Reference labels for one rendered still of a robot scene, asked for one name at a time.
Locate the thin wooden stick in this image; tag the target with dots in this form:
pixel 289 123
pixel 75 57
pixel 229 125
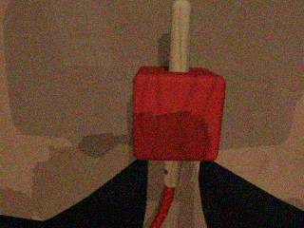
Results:
pixel 179 49

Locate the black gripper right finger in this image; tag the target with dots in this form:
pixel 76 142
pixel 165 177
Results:
pixel 229 201

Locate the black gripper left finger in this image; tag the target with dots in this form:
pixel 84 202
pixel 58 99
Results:
pixel 119 203

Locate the red cube block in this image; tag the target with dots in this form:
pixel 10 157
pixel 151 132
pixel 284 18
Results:
pixel 177 115

